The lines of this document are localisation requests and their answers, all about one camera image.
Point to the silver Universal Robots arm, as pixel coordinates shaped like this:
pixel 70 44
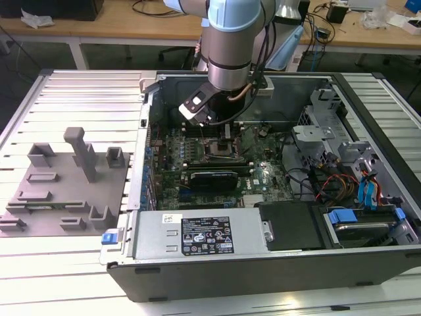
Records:
pixel 227 52

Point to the CPU socket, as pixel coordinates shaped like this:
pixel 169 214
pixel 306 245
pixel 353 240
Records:
pixel 210 152

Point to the black RAM slot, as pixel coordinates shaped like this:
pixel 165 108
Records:
pixel 213 130
pixel 217 167
pixel 213 134
pixel 217 162

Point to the green motherboard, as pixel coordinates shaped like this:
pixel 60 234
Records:
pixel 268 154

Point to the black graphics card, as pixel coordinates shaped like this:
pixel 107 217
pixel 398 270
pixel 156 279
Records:
pixel 213 181

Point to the grey metal drive cage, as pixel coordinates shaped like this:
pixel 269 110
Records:
pixel 312 133

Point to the silver chipset heatsink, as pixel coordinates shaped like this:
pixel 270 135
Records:
pixel 253 200

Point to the small grey adapter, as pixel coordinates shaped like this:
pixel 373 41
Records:
pixel 323 34

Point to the black plastic shroud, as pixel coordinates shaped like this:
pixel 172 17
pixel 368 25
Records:
pixel 289 227

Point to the grey power supply unit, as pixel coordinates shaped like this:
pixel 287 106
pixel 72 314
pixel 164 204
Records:
pixel 154 230

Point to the small black cube device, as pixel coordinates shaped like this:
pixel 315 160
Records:
pixel 337 14

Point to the clear plastic bag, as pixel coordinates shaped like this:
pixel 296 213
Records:
pixel 375 18

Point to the white flat device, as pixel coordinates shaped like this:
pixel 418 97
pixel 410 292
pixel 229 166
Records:
pixel 365 3

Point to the blue case latch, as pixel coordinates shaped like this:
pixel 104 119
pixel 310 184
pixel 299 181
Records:
pixel 109 238

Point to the black open PC case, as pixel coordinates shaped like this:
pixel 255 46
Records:
pixel 263 279

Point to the large black box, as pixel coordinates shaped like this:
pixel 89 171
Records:
pixel 82 8

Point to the metal disk bay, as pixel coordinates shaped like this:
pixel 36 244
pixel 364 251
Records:
pixel 389 187

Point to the hard disk in blue carrier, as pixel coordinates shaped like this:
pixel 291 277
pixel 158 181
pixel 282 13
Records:
pixel 361 230

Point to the grey parts rack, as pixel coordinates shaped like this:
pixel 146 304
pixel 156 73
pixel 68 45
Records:
pixel 65 197

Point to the white cardboard box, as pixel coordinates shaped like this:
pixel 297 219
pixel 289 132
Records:
pixel 398 20

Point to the green RAM stick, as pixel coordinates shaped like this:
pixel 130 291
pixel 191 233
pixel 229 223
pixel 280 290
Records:
pixel 46 206

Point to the white crumpled paper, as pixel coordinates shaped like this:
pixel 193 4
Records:
pixel 36 18

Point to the blue box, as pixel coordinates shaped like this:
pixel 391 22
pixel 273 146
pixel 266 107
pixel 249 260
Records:
pixel 413 5

